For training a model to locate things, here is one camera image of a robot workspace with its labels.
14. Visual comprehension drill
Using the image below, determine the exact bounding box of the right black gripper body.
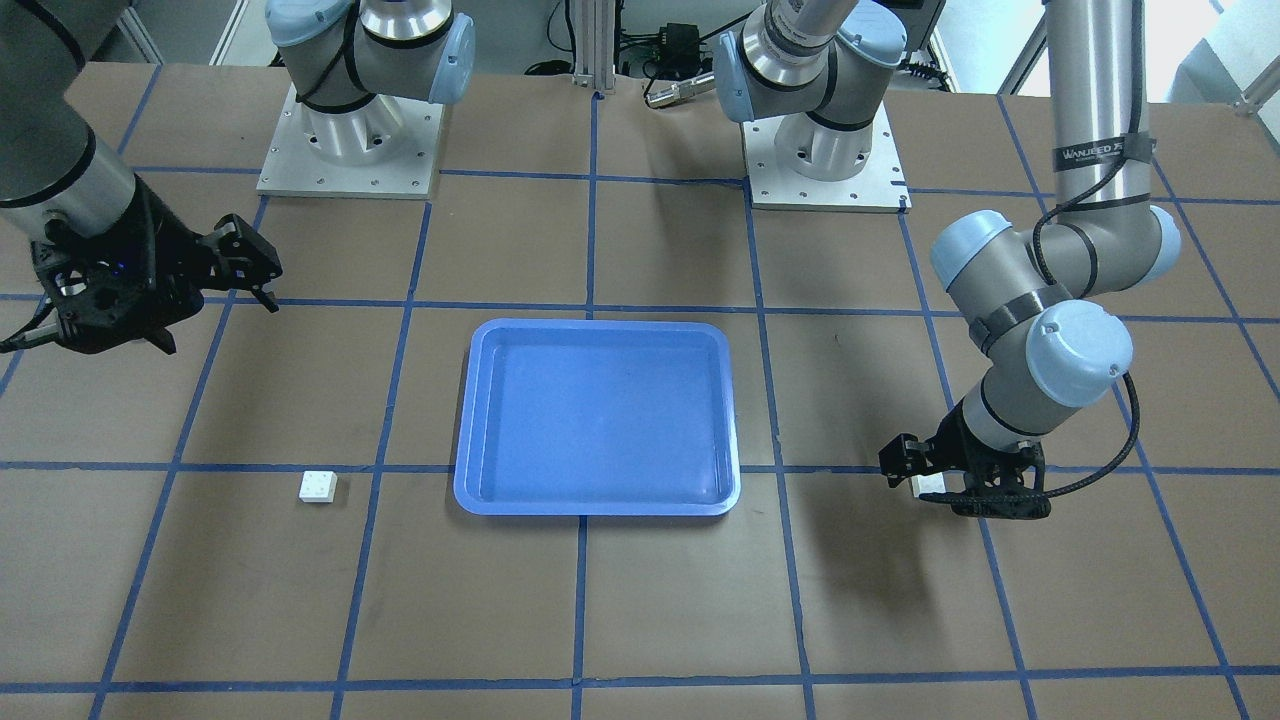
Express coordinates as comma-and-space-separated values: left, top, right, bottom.
28, 177, 214, 354

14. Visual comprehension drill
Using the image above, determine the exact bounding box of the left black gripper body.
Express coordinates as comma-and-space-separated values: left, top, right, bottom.
925, 398, 1052, 520

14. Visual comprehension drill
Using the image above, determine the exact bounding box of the white block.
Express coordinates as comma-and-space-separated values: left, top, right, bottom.
297, 469, 339, 503
909, 473, 948, 498

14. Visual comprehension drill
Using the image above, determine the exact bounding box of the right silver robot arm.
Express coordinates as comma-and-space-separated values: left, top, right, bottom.
1, 1, 283, 354

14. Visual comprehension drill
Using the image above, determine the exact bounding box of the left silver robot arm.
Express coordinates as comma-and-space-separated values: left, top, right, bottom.
710, 1, 1181, 520

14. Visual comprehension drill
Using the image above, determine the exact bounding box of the blue plastic tray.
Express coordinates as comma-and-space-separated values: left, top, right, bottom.
453, 318, 741, 518

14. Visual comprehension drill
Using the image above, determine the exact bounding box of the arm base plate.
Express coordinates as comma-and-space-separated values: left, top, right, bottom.
740, 106, 913, 213
256, 87, 449, 200

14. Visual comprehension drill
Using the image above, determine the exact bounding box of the aluminium frame post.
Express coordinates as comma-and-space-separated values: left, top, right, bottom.
564, 1, 620, 97

